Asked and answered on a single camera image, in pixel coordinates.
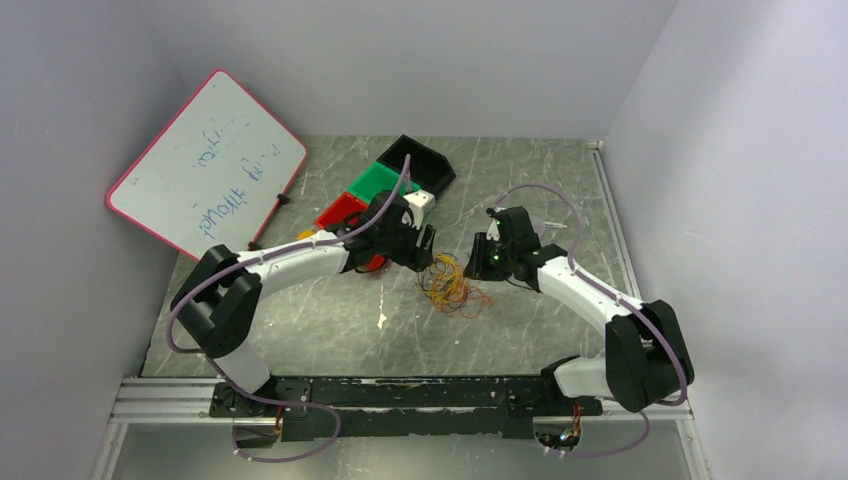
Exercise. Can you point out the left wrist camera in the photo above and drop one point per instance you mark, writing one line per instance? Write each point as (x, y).
(419, 203)

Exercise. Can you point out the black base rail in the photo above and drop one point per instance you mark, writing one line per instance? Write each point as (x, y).
(311, 408)

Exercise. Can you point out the black plastic bin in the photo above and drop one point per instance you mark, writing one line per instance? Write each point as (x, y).
(429, 169)

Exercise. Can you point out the green plastic bin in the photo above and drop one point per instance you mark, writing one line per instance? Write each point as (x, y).
(376, 178)

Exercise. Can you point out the red plastic bin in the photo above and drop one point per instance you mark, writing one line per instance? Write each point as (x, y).
(344, 206)

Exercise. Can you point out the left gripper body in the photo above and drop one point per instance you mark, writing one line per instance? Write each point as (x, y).
(401, 246)

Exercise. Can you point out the pink framed whiteboard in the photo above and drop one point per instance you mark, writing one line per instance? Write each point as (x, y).
(215, 173)

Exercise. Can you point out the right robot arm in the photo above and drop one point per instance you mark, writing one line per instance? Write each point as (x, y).
(645, 359)

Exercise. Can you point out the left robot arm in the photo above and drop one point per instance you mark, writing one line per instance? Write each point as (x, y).
(217, 303)

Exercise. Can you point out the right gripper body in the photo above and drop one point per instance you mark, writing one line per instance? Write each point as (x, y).
(491, 262)

